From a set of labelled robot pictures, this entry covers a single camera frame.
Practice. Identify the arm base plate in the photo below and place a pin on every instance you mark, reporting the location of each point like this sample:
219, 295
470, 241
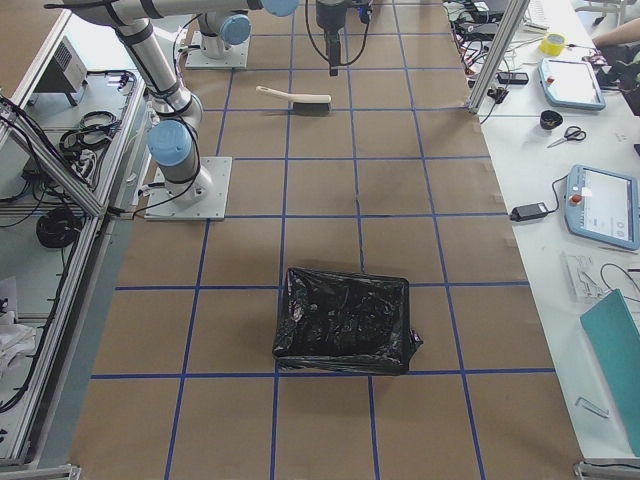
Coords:
208, 53
205, 199

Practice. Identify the blue teach pendant near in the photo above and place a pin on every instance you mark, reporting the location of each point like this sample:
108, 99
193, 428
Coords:
603, 206

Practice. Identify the black tape roll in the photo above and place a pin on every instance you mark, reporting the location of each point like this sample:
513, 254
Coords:
550, 119

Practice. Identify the black scissors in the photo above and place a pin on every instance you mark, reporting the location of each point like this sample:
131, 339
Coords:
572, 134

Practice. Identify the blue teach pendant far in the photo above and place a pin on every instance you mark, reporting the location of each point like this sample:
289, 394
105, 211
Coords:
570, 84

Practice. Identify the teal folder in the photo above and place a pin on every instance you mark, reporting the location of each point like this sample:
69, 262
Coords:
614, 338

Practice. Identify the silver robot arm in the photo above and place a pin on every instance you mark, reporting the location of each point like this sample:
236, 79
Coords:
223, 30
131, 21

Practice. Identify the black bag lined bin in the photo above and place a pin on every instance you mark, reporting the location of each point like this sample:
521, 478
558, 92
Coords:
345, 322

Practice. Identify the blue teach pendant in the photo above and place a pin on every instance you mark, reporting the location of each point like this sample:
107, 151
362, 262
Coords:
570, 84
603, 206

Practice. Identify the black power adapter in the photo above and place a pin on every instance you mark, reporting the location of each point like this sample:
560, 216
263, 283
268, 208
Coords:
529, 212

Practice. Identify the grey metal box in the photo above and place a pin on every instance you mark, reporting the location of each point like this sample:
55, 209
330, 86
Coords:
65, 74

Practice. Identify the metal hex key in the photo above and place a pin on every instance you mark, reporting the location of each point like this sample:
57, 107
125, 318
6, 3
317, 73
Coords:
592, 407

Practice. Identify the beige hand brush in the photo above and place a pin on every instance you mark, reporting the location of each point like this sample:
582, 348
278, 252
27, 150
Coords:
303, 104

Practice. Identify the yellow tape roll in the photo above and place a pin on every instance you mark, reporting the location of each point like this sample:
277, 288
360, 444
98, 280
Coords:
552, 44

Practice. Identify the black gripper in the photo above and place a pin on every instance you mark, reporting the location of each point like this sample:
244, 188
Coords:
328, 17

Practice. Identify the white crumpled cloth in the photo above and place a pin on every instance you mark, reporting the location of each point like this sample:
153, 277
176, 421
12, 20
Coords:
17, 341

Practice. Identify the aluminium frame post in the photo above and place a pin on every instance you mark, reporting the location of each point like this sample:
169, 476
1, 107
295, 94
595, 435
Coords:
512, 18

